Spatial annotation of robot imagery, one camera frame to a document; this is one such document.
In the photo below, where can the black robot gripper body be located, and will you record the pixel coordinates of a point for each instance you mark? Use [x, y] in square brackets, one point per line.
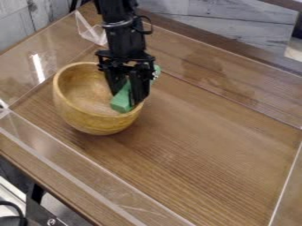
[124, 56]

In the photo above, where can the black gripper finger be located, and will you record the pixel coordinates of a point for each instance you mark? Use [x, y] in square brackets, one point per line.
[115, 78]
[139, 80]

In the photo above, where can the green rectangular block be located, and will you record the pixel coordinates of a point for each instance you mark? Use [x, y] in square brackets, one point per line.
[120, 102]

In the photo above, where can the brown wooden bowl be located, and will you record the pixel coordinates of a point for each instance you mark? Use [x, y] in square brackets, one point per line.
[82, 98]

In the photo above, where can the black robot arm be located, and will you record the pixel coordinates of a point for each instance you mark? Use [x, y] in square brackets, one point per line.
[118, 8]

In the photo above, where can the clear acrylic corner bracket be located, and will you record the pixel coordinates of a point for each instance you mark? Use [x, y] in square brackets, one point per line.
[91, 33]

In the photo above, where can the clear acrylic tray wall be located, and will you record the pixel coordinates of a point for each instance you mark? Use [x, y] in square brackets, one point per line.
[87, 187]

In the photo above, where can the black table leg bracket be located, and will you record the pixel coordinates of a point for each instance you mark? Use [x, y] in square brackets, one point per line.
[36, 214]

